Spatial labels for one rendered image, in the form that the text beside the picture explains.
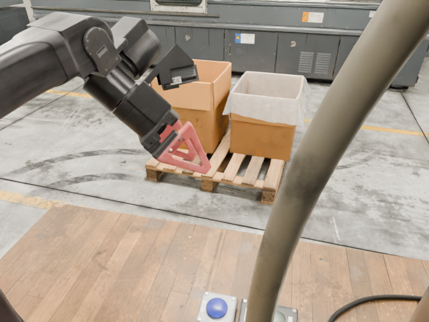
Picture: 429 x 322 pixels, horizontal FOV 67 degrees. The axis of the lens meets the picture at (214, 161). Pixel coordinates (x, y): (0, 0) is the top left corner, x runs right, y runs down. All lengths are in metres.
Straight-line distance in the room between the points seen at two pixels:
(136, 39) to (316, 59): 4.16
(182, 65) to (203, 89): 1.89
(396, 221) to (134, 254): 1.97
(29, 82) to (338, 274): 0.68
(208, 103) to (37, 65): 2.05
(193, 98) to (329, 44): 2.54
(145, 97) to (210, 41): 4.30
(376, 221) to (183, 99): 1.57
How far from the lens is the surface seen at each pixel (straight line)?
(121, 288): 0.75
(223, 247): 0.80
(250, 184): 2.28
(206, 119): 2.47
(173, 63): 0.48
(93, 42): 0.43
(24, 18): 7.47
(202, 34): 4.77
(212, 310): 0.66
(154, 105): 0.47
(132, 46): 0.50
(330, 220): 2.32
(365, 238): 2.28
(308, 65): 4.61
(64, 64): 0.41
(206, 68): 2.92
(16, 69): 0.40
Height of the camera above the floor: 1.49
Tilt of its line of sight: 32 degrees down
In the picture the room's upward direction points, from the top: straight up
